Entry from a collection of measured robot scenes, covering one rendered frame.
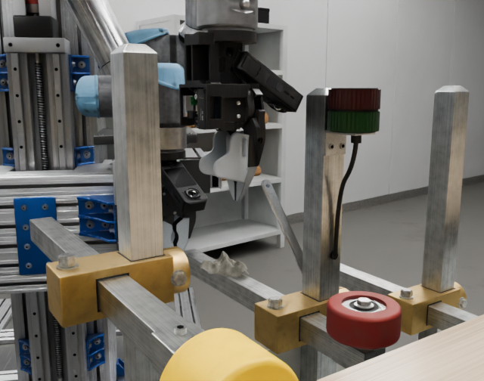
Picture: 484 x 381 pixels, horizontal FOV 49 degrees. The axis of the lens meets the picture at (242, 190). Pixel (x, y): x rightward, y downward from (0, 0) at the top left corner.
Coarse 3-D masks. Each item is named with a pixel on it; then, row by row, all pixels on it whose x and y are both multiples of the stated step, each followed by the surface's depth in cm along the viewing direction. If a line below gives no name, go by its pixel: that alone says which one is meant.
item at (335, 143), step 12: (324, 132) 64; (336, 132) 62; (348, 132) 60; (360, 132) 60; (372, 132) 61; (324, 144) 64; (336, 144) 65; (348, 168) 64; (336, 216) 67; (336, 228) 67; (336, 240) 67; (336, 252) 68
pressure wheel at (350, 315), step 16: (336, 304) 58; (352, 304) 59; (368, 304) 58; (384, 304) 59; (336, 320) 56; (352, 320) 55; (368, 320) 55; (384, 320) 55; (400, 320) 57; (336, 336) 57; (352, 336) 55; (368, 336) 55; (384, 336) 55
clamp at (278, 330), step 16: (256, 304) 67; (288, 304) 67; (304, 304) 67; (320, 304) 67; (256, 320) 68; (272, 320) 65; (288, 320) 65; (256, 336) 68; (272, 336) 65; (288, 336) 65
